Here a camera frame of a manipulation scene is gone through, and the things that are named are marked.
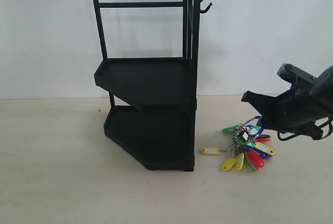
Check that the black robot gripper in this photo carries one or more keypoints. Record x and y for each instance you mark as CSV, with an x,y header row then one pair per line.
x,y
305,109

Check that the bunch of colourful key tags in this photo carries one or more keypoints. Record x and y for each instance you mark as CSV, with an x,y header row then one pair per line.
x,y
247,146

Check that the black two-tier metal rack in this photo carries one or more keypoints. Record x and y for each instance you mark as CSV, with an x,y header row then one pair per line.
x,y
153,100

